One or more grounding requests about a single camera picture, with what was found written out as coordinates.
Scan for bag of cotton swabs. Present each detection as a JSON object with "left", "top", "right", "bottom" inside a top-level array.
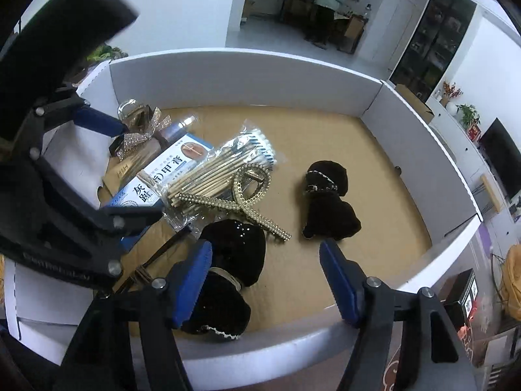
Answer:
[{"left": 161, "top": 119, "right": 281, "bottom": 233}]

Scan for black television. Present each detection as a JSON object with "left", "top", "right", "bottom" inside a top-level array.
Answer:
[{"left": 480, "top": 117, "right": 521, "bottom": 212}]

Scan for green potted plant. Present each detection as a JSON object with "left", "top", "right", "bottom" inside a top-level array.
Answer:
[{"left": 456, "top": 104, "right": 481, "bottom": 129}]

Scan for large white cardboard box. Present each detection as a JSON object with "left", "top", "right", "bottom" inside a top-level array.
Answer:
[{"left": 4, "top": 48, "right": 485, "bottom": 371}]

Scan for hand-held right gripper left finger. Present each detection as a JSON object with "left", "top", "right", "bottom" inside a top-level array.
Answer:
[{"left": 53, "top": 241, "right": 213, "bottom": 391}]

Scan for white television cabinet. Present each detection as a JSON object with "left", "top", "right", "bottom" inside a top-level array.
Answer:
[{"left": 427, "top": 106, "right": 521, "bottom": 245}]

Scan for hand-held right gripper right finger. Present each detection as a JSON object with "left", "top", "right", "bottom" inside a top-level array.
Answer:
[{"left": 319, "top": 239, "right": 477, "bottom": 391}]

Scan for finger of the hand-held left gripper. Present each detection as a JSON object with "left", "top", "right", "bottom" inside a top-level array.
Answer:
[
  {"left": 24, "top": 92, "right": 127, "bottom": 159},
  {"left": 33, "top": 159, "right": 164, "bottom": 252}
]

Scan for wooden bench with metal legs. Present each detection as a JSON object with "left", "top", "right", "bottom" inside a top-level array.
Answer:
[{"left": 478, "top": 173, "right": 503, "bottom": 214}]

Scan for orange flowers in vase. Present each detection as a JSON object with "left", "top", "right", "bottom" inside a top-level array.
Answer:
[{"left": 440, "top": 81, "right": 464, "bottom": 109}]

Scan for thin black rod bundle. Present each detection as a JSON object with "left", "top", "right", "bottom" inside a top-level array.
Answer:
[{"left": 114, "top": 224, "right": 193, "bottom": 294}]

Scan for silver spray bottle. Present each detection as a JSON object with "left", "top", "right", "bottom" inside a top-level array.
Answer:
[{"left": 161, "top": 115, "right": 200, "bottom": 141}]

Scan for wooden dining chair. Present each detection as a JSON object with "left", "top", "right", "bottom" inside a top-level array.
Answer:
[{"left": 342, "top": 15, "right": 365, "bottom": 54}]

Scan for silver rhinestone bow hair clip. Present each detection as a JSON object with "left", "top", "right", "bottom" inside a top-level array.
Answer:
[{"left": 109, "top": 98, "right": 172, "bottom": 159}]

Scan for gold rhinestone hair claw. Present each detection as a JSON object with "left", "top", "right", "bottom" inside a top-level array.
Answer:
[{"left": 177, "top": 163, "right": 293, "bottom": 242}]

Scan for yellow lounge chair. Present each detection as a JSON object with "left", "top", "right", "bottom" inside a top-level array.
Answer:
[{"left": 499, "top": 244, "right": 521, "bottom": 314}]

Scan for black velvet bow with band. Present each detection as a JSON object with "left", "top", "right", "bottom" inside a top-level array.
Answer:
[{"left": 181, "top": 219, "right": 267, "bottom": 340}]

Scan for blue white ointment box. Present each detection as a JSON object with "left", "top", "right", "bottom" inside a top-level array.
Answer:
[{"left": 100, "top": 132, "right": 216, "bottom": 212}]

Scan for black box with white labels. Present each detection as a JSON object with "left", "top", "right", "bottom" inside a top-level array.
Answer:
[{"left": 442, "top": 269, "right": 478, "bottom": 324}]

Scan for dark glass display cabinet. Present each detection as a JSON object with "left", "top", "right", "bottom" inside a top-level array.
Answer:
[{"left": 388, "top": 0, "right": 478, "bottom": 102}]

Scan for green leafy plant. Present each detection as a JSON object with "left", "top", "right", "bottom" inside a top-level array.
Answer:
[{"left": 83, "top": 43, "right": 128, "bottom": 64}]

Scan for brown cardboard box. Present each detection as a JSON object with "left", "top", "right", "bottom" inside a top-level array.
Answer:
[{"left": 394, "top": 83, "right": 435, "bottom": 123}]

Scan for black velvet bow with chain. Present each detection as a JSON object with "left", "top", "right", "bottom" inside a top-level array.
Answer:
[{"left": 302, "top": 160, "right": 362, "bottom": 241}]

